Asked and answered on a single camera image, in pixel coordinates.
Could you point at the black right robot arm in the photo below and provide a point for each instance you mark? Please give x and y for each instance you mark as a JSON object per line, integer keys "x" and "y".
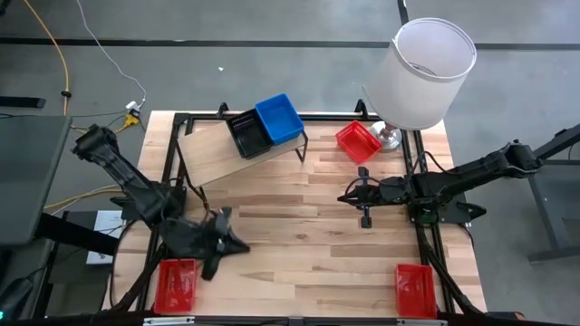
{"x": 476, "y": 172}

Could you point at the white shade silver table lamp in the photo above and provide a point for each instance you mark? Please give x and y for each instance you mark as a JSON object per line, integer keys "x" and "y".
{"x": 421, "y": 81}

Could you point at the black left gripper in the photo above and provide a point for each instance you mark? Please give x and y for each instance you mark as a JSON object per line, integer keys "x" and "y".
{"x": 217, "y": 240}

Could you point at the grey desk top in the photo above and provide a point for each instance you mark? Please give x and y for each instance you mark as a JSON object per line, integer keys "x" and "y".
{"x": 31, "y": 181}

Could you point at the wooden shelf with black legs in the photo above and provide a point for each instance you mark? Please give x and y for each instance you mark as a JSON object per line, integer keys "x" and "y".
{"x": 208, "y": 154}

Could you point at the white paper sheet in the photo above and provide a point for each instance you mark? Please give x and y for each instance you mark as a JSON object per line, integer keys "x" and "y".
{"x": 106, "y": 224}

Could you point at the red plastic basket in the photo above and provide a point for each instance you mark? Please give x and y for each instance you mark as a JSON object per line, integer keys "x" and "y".
{"x": 414, "y": 292}
{"x": 359, "y": 142}
{"x": 174, "y": 290}

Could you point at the yellow plug connector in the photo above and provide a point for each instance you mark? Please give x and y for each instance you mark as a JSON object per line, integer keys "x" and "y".
{"x": 131, "y": 121}

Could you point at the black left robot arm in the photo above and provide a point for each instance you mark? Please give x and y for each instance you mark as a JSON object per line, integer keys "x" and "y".
{"x": 122, "y": 172}

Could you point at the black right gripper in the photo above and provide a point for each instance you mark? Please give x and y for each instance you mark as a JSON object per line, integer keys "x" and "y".
{"x": 385, "y": 192}

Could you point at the dark metal desk frame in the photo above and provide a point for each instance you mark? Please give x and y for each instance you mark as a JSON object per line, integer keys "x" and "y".
{"x": 546, "y": 213}

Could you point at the silver metal bracket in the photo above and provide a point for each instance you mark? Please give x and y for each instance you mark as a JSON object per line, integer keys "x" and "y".
{"x": 167, "y": 321}
{"x": 421, "y": 322}

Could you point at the black beam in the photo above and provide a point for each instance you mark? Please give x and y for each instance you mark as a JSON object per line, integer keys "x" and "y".
{"x": 77, "y": 233}

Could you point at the white power adapter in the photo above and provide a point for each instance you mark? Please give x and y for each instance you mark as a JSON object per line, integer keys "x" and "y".
{"x": 132, "y": 106}

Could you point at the black metal table frame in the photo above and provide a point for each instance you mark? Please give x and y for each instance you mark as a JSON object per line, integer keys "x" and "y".
{"x": 331, "y": 117}

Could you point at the black flat bar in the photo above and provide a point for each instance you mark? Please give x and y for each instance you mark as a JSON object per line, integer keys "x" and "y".
{"x": 22, "y": 102}

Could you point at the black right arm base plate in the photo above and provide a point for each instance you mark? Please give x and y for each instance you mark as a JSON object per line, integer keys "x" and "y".
{"x": 453, "y": 213}

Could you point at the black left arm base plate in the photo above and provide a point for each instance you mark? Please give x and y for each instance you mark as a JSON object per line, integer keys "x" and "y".
{"x": 131, "y": 213}

